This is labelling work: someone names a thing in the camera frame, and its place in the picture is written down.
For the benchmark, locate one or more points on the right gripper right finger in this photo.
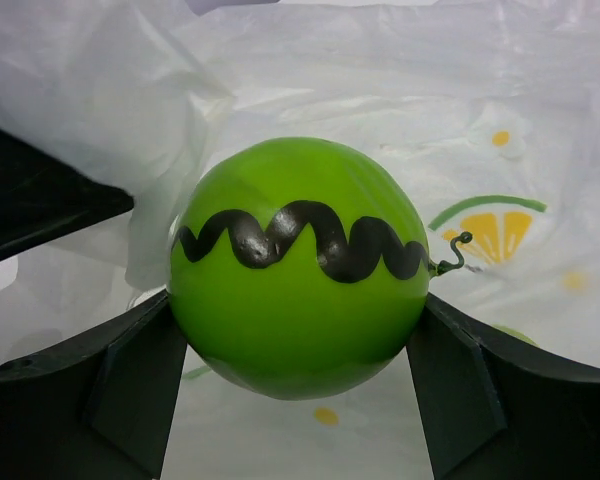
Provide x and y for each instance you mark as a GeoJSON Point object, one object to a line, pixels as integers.
{"type": "Point", "coordinates": [495, 407]}

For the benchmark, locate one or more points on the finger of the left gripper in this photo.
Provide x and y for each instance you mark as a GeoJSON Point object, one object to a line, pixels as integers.
{"type": "Point", "coordinates": [42, 199]}

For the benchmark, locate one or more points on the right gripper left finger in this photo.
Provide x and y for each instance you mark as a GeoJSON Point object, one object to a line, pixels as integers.
{"type": "Point", "coordinates": [96, 406]}

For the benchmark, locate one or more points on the green fake fruit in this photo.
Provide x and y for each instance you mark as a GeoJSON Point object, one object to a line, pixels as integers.
{"type": "Point", "coordinates": [299, 268]}

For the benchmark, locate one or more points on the translucent plastic bag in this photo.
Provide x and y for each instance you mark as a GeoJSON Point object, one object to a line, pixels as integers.
{"type": "Point", "coordinates": [485, 113]}

